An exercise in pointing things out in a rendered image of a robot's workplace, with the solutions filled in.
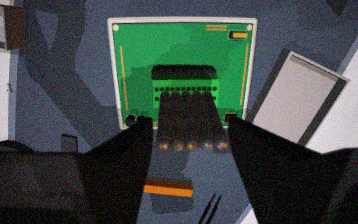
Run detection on dark blue work mat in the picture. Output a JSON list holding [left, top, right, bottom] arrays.
[[8, 0, 358, 224]]

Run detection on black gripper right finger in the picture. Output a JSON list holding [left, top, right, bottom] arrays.
[[228, 117, 358, 224]]

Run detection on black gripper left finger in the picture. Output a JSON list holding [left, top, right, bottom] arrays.
[[0, 117, 153, 224]]

